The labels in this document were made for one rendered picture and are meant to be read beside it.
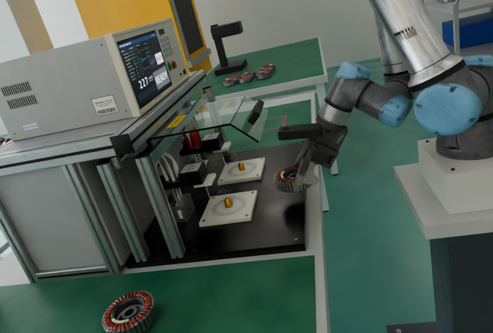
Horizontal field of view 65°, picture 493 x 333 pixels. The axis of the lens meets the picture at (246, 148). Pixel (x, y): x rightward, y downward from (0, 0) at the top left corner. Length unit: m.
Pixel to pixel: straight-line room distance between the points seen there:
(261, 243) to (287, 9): 5.51
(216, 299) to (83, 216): 0.40
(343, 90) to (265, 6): 5.39
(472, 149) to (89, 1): 4.55
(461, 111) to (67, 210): 0.92
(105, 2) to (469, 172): 4.47
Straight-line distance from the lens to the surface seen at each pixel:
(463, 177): 1.00
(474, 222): 1.02
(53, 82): 1.09
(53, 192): 1.06
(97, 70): 1.02
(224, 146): 1.31
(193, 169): 1.09
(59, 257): 1.17
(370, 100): 0.95
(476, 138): 1.04
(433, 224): 1.00
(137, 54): 1.07
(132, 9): 4.84
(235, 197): 1.17
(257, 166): 1.33
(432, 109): 0.88
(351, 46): 6.38
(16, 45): 5.06
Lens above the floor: 1.32
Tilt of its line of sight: 21 degrees down
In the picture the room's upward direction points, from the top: 15 degrees counter-clockwise
